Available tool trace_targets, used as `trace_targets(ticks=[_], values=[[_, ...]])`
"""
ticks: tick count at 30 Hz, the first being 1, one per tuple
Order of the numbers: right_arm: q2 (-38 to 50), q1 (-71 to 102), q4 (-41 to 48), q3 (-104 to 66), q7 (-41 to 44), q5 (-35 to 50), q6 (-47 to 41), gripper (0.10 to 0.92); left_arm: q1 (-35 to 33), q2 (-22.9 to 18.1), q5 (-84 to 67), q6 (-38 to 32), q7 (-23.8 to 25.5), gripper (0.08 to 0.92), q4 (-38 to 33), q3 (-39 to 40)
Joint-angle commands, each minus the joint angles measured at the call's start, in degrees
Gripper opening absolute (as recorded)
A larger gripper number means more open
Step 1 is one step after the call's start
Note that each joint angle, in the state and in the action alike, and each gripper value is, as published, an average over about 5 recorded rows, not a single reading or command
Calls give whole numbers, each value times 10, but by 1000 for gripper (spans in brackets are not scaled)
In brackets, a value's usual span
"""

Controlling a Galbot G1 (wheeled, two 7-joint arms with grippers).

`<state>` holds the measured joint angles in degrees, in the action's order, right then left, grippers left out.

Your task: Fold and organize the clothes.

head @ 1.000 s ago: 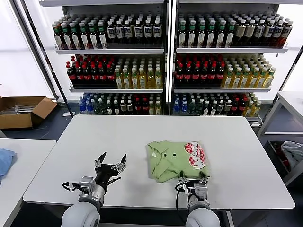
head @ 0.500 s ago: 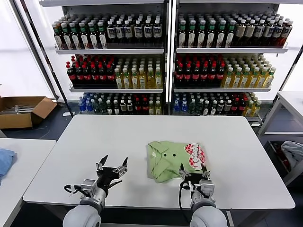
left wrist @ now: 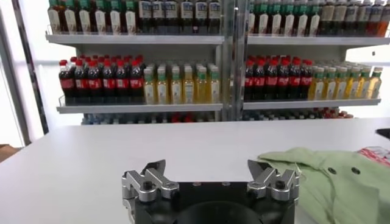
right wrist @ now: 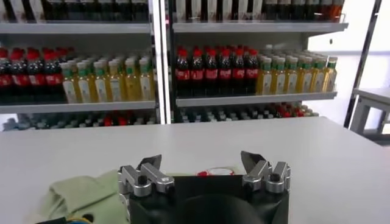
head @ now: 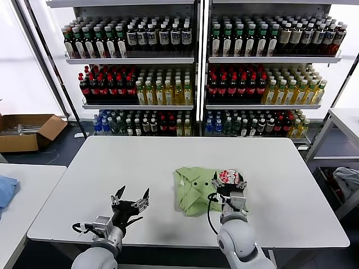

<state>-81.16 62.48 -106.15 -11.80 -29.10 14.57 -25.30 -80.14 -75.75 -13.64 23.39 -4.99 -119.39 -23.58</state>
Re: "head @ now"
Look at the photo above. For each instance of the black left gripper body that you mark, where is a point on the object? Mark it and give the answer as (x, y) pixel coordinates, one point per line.
(126, 211)

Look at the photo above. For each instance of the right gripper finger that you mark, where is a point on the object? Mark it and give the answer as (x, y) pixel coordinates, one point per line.
(241, 183)
(216, 182)

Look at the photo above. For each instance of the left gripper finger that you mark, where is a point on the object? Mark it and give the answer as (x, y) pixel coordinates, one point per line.
(143, 203)
(116, 198)

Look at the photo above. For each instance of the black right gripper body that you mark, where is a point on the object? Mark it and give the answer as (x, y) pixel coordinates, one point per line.
(228, 190)

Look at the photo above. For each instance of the light green shirt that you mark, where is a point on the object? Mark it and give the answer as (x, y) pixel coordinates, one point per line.
(193, 193)

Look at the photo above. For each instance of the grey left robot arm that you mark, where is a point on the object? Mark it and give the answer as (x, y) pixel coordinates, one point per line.
(98, 252)

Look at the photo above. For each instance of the white grey clothes pile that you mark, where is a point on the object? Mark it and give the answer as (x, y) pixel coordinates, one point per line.
(346, 178)

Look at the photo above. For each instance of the blue water bottle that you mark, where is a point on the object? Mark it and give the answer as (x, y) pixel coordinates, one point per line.
(209, 128)
(105, 127)
(97, 127)
(218, 128)

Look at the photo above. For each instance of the dark bottle white cap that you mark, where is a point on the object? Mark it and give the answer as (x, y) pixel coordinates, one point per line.
(269, 129)
(145, 129)
(129, 129)
(253, 129)
(137, 129)
(261, 129)
(244, 129)
(153, 129)

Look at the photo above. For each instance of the green tinted bottle white cap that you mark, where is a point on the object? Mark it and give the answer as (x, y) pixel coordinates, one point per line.
(236, 128)
(121, 127)
(227, 128)

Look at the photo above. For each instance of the yellow drink bottle green label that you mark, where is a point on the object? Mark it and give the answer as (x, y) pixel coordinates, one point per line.
(179, 129)
(295, 129)
(141, 95)
(304, 129)
(169, 95)
(188, 95)
(281, 95)
(178, 95)
(300, 95)
(320, 93)
(187, 129)
(150, 95)
(290, 95)
(159, 95)
(271, 95)
(310, 95)

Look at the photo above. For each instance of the cola bottle red cap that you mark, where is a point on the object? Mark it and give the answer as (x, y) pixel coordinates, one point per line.
(103, 89)
(84, 89)
(121, 89)
(222, 89)
(261, 89)
(163, 127)
(232, 89)
(112, 89)
(251, 89)
(212, 89)
(241, 89)
(172, 127)
(93, 89)
(131, 89)
(278, 127)
(286, 127)

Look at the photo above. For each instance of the small white floor object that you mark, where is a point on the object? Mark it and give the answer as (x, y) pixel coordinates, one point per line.
(78, 135)

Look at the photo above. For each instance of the white side table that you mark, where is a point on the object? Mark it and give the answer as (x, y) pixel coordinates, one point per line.
(36, 196)

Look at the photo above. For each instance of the blue cloth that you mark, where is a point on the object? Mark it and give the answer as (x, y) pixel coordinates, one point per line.
(7, 190)

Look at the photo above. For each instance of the clear plastic packets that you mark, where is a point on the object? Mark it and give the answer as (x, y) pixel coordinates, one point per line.
(26, 129)

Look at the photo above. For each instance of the brown cardboard box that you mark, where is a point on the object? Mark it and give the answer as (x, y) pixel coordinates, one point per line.
(16, 143)

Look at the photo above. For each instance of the grey metal shelf rack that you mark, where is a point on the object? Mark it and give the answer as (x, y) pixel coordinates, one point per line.
(129, 61)
(269, 59)

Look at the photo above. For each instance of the black metal pole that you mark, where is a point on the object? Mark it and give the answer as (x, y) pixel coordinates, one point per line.
(342, 85)
(57, 73)

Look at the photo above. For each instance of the dark tea bottle green cap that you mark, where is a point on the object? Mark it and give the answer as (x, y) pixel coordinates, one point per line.
(90, 47)
(261, 42)
(250, 42)
(227, 42)
(100, 47)
(111, 47)
(79, 47)
(272, 42)
(122, 47)
(68, 47)
(216, 42)
(238, 42)

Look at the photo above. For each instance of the dark bottle blue white label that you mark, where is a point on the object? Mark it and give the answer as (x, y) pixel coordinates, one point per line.
(175, 37)
(186, 37)
(307, 37)
(141, 37)
(151, 37)
(317, 37)
(131, 37)
(163, 37)

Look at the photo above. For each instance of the dark bottle beige label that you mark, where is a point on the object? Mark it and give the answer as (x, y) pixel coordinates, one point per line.
(295, 37)
(284, 37)

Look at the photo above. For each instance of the grey metal pole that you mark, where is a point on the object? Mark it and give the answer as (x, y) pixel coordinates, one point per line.
(41, 56)

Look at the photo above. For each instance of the reddish drink bottle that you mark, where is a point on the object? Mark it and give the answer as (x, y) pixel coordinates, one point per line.
(339, 39)
(328, 39)

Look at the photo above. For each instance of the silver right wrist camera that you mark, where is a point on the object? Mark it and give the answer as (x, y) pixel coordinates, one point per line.
(238, 201)

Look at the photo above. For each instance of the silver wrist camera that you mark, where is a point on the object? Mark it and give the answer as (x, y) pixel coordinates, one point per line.
(103, 224)
(238, 201)

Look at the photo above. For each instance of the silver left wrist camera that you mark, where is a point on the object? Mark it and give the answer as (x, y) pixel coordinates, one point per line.
(103, 224)

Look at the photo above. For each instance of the white metal frame table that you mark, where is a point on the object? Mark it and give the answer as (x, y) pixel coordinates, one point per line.
(343, 123)

